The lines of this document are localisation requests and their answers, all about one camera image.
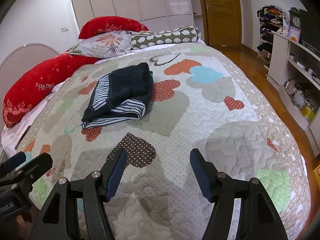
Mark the red floral pillow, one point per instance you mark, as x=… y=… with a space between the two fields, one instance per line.
x=107 y=23

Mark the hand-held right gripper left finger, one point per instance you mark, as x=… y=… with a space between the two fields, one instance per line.
x=116 y=172

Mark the wooden door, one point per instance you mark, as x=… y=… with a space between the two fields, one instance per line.
x=222 y=22

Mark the floral print pillow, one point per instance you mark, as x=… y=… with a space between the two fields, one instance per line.
x=107 y=42

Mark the dark pants with striped lining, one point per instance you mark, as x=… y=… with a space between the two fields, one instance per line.
x=125 y=85

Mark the white glossy wardrobe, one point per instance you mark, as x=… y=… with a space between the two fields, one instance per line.
x=125 y=0

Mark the yellow container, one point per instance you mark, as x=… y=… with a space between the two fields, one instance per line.
x=308 y=112

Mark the black television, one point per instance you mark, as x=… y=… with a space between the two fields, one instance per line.
x=310 y=30

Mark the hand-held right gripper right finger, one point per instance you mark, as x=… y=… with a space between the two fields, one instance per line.
x=200 y=175

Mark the dark mantel clock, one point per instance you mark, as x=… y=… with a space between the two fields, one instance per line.
x=295 y=20

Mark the heart-patterned quilt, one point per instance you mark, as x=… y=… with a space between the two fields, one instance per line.
x=200 y=105

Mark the purple picture card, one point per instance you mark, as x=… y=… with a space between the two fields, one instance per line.
x=295 y=33

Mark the green white-dotted bolster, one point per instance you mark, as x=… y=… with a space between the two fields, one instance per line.
x=170 y=36

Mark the white shelf unit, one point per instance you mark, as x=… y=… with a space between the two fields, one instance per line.
x=280 y=55

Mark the yellow box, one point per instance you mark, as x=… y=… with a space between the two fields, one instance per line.
x=317 y=176

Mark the long red sparkle-print pillow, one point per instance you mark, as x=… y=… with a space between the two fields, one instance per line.
x=37 y=80

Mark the white arched headboard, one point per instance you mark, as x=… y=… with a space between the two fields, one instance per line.
x=20 y=55

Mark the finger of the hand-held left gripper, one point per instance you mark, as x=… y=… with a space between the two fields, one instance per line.
x=37 y=166
x=13 y=161

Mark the white bed sheet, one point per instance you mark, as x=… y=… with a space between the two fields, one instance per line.
x=15 y=135

